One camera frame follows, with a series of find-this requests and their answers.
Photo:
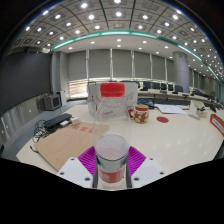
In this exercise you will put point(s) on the black power adapter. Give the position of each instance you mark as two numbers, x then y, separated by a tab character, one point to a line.
56	120

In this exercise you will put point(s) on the clear red-capped water bottle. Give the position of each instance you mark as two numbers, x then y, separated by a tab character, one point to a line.
111	150

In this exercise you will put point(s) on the flat round red coaster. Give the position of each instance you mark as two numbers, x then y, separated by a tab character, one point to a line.
162	119

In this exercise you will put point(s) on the recessed ceiling lights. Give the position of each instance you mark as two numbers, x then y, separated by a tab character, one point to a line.
118	14

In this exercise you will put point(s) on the red and white mug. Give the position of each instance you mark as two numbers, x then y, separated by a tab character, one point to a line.
141	114

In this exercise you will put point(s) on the grey boxy monitor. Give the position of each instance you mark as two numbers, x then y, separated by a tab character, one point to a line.
51	102

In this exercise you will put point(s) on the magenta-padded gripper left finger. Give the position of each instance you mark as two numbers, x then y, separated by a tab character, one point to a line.
75	168

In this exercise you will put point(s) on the white power strip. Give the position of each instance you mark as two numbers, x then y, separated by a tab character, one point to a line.
194	116

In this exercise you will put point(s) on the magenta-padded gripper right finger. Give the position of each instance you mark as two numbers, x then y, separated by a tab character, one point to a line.
146	168

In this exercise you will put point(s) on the black desktop console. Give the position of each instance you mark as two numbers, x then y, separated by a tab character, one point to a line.
149	104

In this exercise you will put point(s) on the small white charger block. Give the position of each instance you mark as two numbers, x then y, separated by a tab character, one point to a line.
75	120

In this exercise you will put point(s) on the white printer paper carton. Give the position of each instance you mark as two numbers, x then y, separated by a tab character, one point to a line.
93	100

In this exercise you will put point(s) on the white printed paper sheets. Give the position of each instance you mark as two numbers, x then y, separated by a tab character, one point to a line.
170	108

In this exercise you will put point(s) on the row of black office chairs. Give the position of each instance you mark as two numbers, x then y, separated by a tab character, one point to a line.
178	88

